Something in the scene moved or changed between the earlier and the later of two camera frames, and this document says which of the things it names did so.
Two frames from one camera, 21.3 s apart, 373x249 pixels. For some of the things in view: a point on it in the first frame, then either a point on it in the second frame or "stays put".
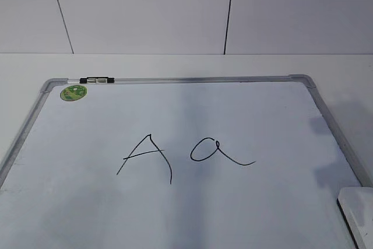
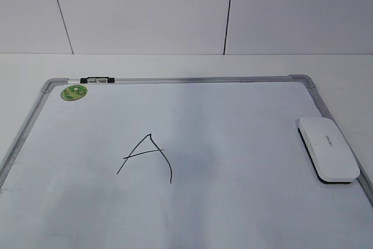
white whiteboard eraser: [356, 204] → [328, 150]
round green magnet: [73, 93] stays put
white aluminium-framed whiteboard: [237, 162] stays put
